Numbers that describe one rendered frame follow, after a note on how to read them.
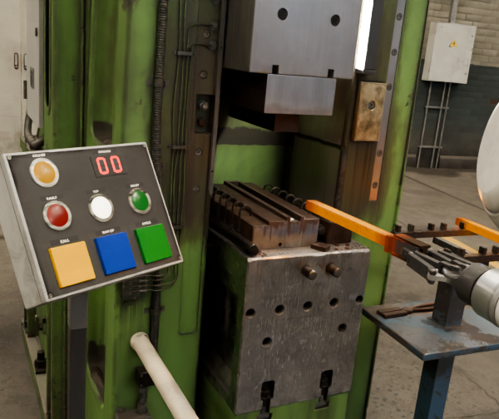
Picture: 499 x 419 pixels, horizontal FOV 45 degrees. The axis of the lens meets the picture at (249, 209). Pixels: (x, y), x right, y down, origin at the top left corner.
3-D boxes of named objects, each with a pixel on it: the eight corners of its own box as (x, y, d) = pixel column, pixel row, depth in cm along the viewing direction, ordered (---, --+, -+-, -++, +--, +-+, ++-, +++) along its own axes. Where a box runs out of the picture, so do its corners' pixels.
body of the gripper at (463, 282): (465, 313, 102) (427, 291, 110) (501, 308, 106) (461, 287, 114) (473, 272, 100) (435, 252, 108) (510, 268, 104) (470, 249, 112)
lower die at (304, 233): (316, 245, 166) (319, 215, 163) (250, 250, 157) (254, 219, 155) (249, 204, 202) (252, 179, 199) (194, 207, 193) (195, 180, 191)
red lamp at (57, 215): (71, 228, 113) (71, 206, 111) (45, 229, 111) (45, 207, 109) (68, 224, 115) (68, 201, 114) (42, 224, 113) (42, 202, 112)
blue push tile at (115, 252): (137, 266, 122) (126, 231, 122) (107, 275, 116) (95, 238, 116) (132, 268, 123) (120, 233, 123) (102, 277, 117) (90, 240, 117)
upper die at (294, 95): (332, 115, 156) (337, 78, 154) (264, 113, 148) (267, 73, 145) (259, 97, 192) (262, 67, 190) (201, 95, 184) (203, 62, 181)
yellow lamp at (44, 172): (58, 185, 113) (58, 162, 112) (32, 185, 111) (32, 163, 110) (56, 181, 116) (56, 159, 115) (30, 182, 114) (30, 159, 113)
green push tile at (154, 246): (173, 256, 129) (163, 222, 130) (146, 264, 124) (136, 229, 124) (167, 258, 130) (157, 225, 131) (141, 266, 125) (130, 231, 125)
